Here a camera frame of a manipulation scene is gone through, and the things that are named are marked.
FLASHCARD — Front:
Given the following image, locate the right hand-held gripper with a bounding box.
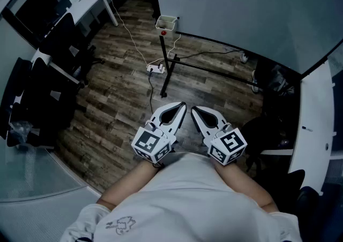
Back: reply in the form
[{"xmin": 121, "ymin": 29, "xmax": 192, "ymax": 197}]
[{"xmin": 190, "ymin": 105, "xmax": 248, "ymax": 167}]

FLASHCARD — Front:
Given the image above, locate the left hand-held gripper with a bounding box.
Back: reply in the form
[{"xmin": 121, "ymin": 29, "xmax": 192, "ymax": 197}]
[{"xmin": 131, "ymin": 101, "xmax": 188, "ymax": 164}]

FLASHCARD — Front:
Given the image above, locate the white marker tray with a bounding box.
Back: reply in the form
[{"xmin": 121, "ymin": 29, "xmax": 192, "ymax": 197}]
[{"xmin": 155, "ymin": 15, "xmax": 178, "ymax": 40}]

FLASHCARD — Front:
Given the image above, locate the person's right forearm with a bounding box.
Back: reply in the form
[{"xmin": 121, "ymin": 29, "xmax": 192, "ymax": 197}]
[{"xmin": 213, "ymin": 162, "xmax": 279, "ymax": 214}]

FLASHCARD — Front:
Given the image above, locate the person's left forearm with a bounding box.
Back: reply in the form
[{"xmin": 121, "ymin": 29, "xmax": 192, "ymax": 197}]
[{"xmin": 96, "ymin": 159, "xmax": 166, "ymax": 211}]

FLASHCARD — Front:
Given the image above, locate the large glass whiteboard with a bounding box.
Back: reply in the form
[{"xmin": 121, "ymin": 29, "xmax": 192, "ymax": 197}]
[{"xmin": 151, "ymin": 0, "xmax": 343, "ymax": 75}]

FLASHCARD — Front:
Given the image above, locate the white power strip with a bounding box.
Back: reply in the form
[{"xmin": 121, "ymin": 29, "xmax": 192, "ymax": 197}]
[{"xmin": 146, "ymin": 64, "xmax": 166, "ymax": 74}]

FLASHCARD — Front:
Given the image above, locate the black office chair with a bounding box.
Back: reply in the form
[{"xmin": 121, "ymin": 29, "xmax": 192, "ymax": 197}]
[
  {"xmin": 39, "ymin": 12, "xmax": 105, "ymax": 86},
  {"xmin": 0, "ymin": 57, "xmax": 89, "ymax": 148},
  {"xmin": 241, "ymin": 116, "xmax": 295, "ymax": 175},
  {"xmin": 296, "ymin": 186, "xmax": 322, "ymax": 239}
]

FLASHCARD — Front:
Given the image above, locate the person's white shirt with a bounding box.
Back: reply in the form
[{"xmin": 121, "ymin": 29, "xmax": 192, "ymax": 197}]
[{"xmin": 60, "ymin": 151, "xmax": 303, "ymax": 242}]

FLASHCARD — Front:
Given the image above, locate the grey backpack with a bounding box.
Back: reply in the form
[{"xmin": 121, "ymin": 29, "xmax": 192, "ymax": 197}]
[{"xmin": 265, "ymin": 65, "xmax": 295, "ymax": 97}]

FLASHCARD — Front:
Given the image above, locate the white desk with grey edge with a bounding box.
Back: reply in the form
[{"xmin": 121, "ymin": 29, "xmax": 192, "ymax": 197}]
[{"xmin": 288, "ymin": 57, "xmax": 343, "ymax": 196}]

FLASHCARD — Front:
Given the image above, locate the white curved desk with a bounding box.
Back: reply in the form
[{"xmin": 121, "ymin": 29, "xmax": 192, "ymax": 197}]
[{"xmin": 32, "ymin": 0, "xmax": 143, "ymax": 65}]

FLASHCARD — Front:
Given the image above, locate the clear plastic bag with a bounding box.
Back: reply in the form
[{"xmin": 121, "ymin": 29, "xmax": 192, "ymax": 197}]
[{"xmin": 9, "ymin": 120, "xmax": 33, "ymax": 143}]

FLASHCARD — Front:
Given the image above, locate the black desk divider panel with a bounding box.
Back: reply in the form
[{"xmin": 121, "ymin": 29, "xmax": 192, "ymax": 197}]
[{"xmin": 54, "ymin": 0, "xmax": 72, "ymax": 17}]

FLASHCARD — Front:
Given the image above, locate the dark window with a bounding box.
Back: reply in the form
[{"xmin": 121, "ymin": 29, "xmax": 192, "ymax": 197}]
[{"xmin": 1, "ymin": 0, "xmax": 61, "ymax": 49}]

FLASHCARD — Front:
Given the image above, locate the black cable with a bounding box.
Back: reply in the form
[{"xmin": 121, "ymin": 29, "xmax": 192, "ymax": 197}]
[{"xmin": 148, "ymin": 72, "xmax": 155, "ymax": 115}]

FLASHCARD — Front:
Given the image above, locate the short white cable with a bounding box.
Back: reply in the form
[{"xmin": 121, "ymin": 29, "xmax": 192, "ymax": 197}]
[{"xmin": 148, "ymin": 33, "xmax": 182, "ymax": 66}]

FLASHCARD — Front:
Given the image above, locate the long white cable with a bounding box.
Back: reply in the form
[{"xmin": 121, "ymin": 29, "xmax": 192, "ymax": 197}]
[{"xmin": 106, "ymin": 0, "xmax": 148, "ymax": 66}]

